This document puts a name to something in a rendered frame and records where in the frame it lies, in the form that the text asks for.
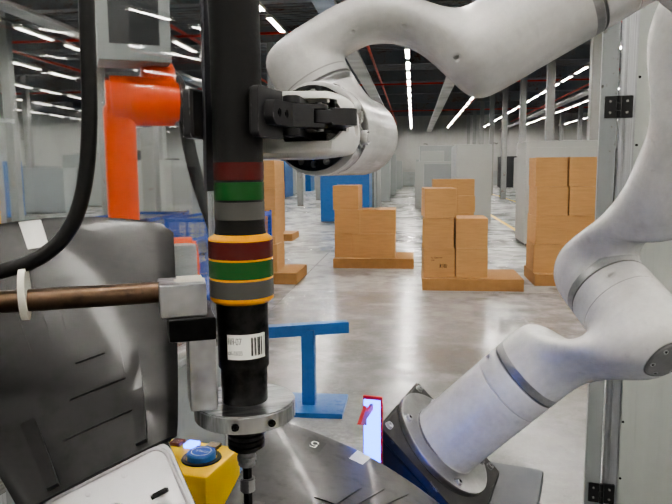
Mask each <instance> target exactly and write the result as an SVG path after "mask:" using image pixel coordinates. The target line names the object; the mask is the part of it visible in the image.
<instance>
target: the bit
mask: <svg viewBox="0 0 672 504"><path fill-rule="evenodd" d="M240 491H241V492H242V493H243V502H244V504H253V503H252V492H254V491H255V476H253V475H252V467H251V468H247V469H246V468H243V476H241V477H240Z"/></svg>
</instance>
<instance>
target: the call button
mask: <svg viewBox="0 0 672 504"><path fill-rule="evenodd" d="M215 449H216V448H213V447H210V446H198V445H197V446H196V447H194V448H192V449H190V450H189V451H188V452H187V461H188V462H190V463H194V464H202V463H207V462H210V461H213V460H214V459H216V450H215Z"/></svg>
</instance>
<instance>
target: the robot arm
mask: <svg viewBox="0 0 672 504"><path fill-rule="evenodd" d="M654 1H656V0H476V1H475V2H473V3H471V4H469V5H466V6H463V7H456V8H453V7H446V6H441V5H438V4H435V3H432V2H428V1H425V0H346V1H344V2H341V3H339V4H337V5H335V6H333V7H331V8H329V9H327V10H326V11H324V12H322V13H320V14H319V15H317V16H315V17H314V18H312V19H310V20H309V21H307V22H306V23H304V24H302V25H301V26H299V27H298V28H295V29H294V30H293V31H291V32H290V33H289V34H287V35H286V36H284V37H282V38H281V39H280V40H279V41H278V42H277V43H276V44H275V45H274V46H273V47H272V48H271V50H270V51H269V53H268V55H267V60H266V68H267V72H268V74H269V77H270V79H271V81H272V83H273V85H274V87H275V89H272V88H269V87H266V86H262V85H252V86H251V87H249V131H250V134H251V135H253V136H254V137H261V138H263V159H268V160H284V161H285V162H286V163H287V164H288V165H289V166H290V167H292V168H293V169H295V170H296V171H298V172H300V173H303V174H305V175H311V176H335V175H366V174H371V173H373V172H376V171H378V170H380V169H381V168H382V167H384V166H385V165H386V164H387V163H388V162H389V160H390V159H391V158H392V156H393V154H394V152H395V149H396V146H397V140H398V131H397V126H396V123H395V120H394V118H393V116H392V115H391V113H390V112H389V111H388V110H387V109H386V108H385V107H384V106H383V105H382V104H380V103H378V102H376V101H374V100H372V99H371V98H370V97H369V96H368V95H367V94H366V93H365V91H364V90H363V89H362V87H361V86H360V85H359V83H358V82H357V80H356V79H355V77H354V75H353V74H352V72H351V70H350V68H349V67H348V65H347V63H346V61H345V58H346V57H347V56H348V55H350V54H352V53H353V52H355V51H357V50H359V49H361V48H363V47H366V46H369V45H374V44H394V45H399V46H403V47H406V48H408V49H411V50H413V51H415V52H417V53H419V54H420V55H422V56H423V57H425V58H426V59H427V60H429V61H430V62H431V63H432V64H434V65H435V66H436V67H437V68H438V69H439V70H440V71H441V72H442V73H443V74H444V75H445V76H446V77H447V78H448V79H449V80H450V81H451V82H452V83H454V84H455V85H456V86H457V87H458V88H459V89H460V90H461V91H462V92H464V93H465V94H467V95H468V96H470V97H473V98H485V97H488V96H491V95H493V94H495V93H497V92H499V91H501V90H503V89H505V88H507V87H508V86H510V85H512V84H514V83H515V82H517V81H519V80H521V79H522V78H524V77H526V76H527V75H529V74H531V73H533V72H534V71H536V70H538V69H539V68H541V67H543V66H545V65H546V64H548V63H550V62H552V61H553V60H555V59H557V58H559V57H560V56H562V55H564V54H565V53H567V52H569V51H571V50H572V49H574V48H576V47H578V46H579V45H581V44H583V43H585V42H586V41H588V40H590V39H591V38H593V37H595V36H597V35H598V34H600V33H602V32H603V31H605V30H607V29H608V28H610V27H612V26H614V25H615V24H617V23H619V22H620V21H622V20H624V19H625V18H627V17H629V16H630V15H632V14H634V13H635V12H637V11H639V10H641V9H642V8H644V7H646V6H647V5H649V4H651V3H652V2H654ZM657 1H658V2H659V5H658V7H657V9H656V11H655V14H654V16H653V19H652V22H651V26H650V30H649V35H648V42H647V64H648V75H649V85H650V98H651V109H650V119H649V126H648V131H647V135H646V138H645V141H644V143H643V146H642V148H641V150H640V153H639V155H638V157H637V160H636V162H635V164H634V167H633V169H632V172H631V174H630V176H629V178H628V180H627V182H626V184H625V186H624V188H623V189H622V191H621V192H620V194H619V195H618V197H617V198H616V199H615V201H614V202H613V203H612V205H611V206H610V207H609V208H608V209H607V210H606V211H605V212H604V213H603V214H602V215H601V216H600V217H599V218H598V219H597V220H596V221H594V222H593V223H592V224H590V225H589V226H588V227H586V228H585V229H584V230H582V231H581V232H580V233H578V234H577V235H576V236H574V237H573V238H572V239H571V240H570V241H569V242H568V243H566V244H565V246H564V247H563V248H562V249H561V251H560V252H559V254H558V256H557V258H556V261H555V264H554V281H555V284H556V287H557V290H558V292H559V293H560V295H561V297H562V298H563V300H564V301H565V302H566V304H567V305H568V306H569V308H570V309H571V310H572V312H573V313H574V314H575V316H576V317H577V318H578V320H579V321H580V323H581V324H582V325H583V327H584V328H585V329H586V331H587V332H586V333H585V334H584V335H582V336H580V337H578V338H574V339H566V338H564V337H563V336H561V335H559V334H557V333H556V332H554V331H552V330H550V329H548V328H546V327H544V326H541V325H538V324H527V325H524V326H522V327H520V328H519V329H517V330H515V331H514V332H513V333H511V334H510V335H509V336H508V337H507V338H505V339H504V340H503V341H502V342H501V343H500V344H498V345H497V346H496V347H495V348H494V349H493V350H491V351H490V352H489V353H488V354H487V355H486V356H485V357H483V358H482V359H481V360H480V361H479V362H478V363H476V364H475V365H474V366H473V367H472V368H471V369H470V370H468V371H467V372H466V373H465V374H464V375H463V376H461V377H460V378H459V379H458V380H457V381H456V382H454V383H453V384H452V385H451V386H450V387H449V388H448V389H446V390H445V391H444V392H443V393H442V394H441V395H439V396H438V397H437V398H436V399H434V400H433V399H432V398H430V397H428V396H425V395H423V394H419V393H410V394H408V395H407V396H405V397H404V398H403V399H402V400H401V402H400V403H399V408H398V414H399V420H400V425H401V427H402V430H403V433H404V435H405V437H406V439H407V441H408V443H409V445H410V446H411V448H412V450H413V451H414V453H415V454H416V456H417V457H418V459H419V460H420V461H421V462H422V464H423V465H424V466H425V467H426V468H427V470H428V471H429V472H430V473H431V474H432V475H433V476H434V477H435V478H436V479H438V480H439V481H440V482H441V483H442V484H443V485H445V486H446V487H447V488H449V489H450V490H452V491H454V492H456V493H458V494H461V495H464V496H469V497H472V496H476V495H478V494H479V493H480V492H482V491H483V490H484V489H485V487H486V483H487V473H486V468H485V465H484V462H485V459H486V458H487V457H488V456H489V455H491V454H492V453H493V452H495V451H496V450H497V449H498V448H500V447H501V446H502V445H503V444H505V443H506V442H507V441H509V440H510V439H511V438H512V437H514V436H515V435H516V434H517V433H519V432H520V431H521V430H523V429H524V428H525V427H526V426H528V425H529V424H530V423H532V422H533V421H534V420H535V419H537V418H538V417H539V416H540V415H542V414H543V413H544V412H546V411H547V410H548V409H549V408H551V407H552V406H553V405H554V404H556V403H557V402H558V401H560V400H561V399H562V398H563V397H565V396H566V395H567V394H569V393H570V392H572V391H573V390H575V389H576V388H578V387H580V386H583V385H585V384H588V383H592V382H596V381H603V380H651V379H656V378H660V377H663V376H665V375H667V374H669V373H671V372H672V294H671V293H670V292H669V291H668V290H667V289H666V288H665V287H664V286H663V285H662V284H661V282H660V281H659V280H658V279H657V278H656V277H655V276H654V275H653V274H652V273H651V272H650V271H649V270H648V269H647V268H646V267H645V266H644V265H643V264H642V262H641V261H640V251H641V249H642V247H643V246H644V244H645V243H655V242H664V241H669V240H672V0H657ZM182 95H183V104H182V105H181V108H180V117H181V123H182V125H183V126H184V135H185V137H186V138H187V139H198V140H203V120H202V91H201V90H196V89H192V88H188V89H184V90H183V94H182Z"/></svg>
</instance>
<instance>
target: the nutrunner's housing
mask: <svg viewBox="0 0 672 504"><path fill-rule="evenodd" d="M216 308H217V338H218V366H219V368H220V369H221V392H222V402H223V403H224V404H226V405H229V406H233V407H249V406H255V405H259V404H262V403H264V402H265V401H267V399H268V374H267V366H268V365H269V324H268V302H266V303H263V304H258V305H250V306H225V305H219V304H216ZM264 445H265V441H264V432H262V433H256V434H248V435H228V448H229V449H230V450H231V451H234V452H235V453H238V454H252V453H255V452H257V451H258V450H260V449H261V448H263V447H264Z"/></svg>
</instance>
